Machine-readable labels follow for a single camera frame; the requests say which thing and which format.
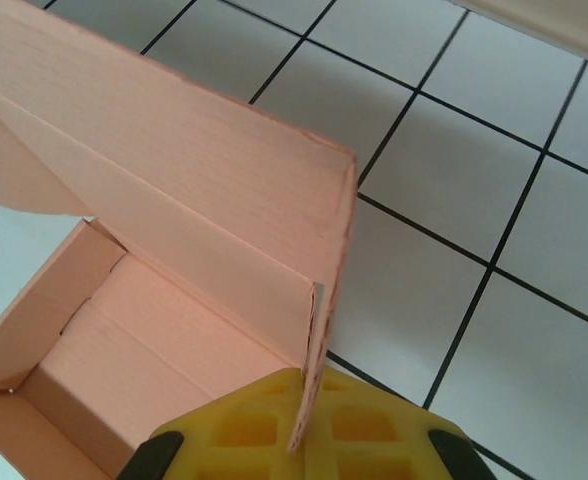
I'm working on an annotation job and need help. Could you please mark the pink paper box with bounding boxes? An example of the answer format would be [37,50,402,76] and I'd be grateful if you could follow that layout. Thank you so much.
[0,0,359,480]

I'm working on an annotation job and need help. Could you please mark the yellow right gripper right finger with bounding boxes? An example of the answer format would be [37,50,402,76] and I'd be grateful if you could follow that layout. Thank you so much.
[303,367,495,480]

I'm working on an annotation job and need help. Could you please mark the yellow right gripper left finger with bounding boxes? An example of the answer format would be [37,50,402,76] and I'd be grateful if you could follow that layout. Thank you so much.
[123,367,308,480]

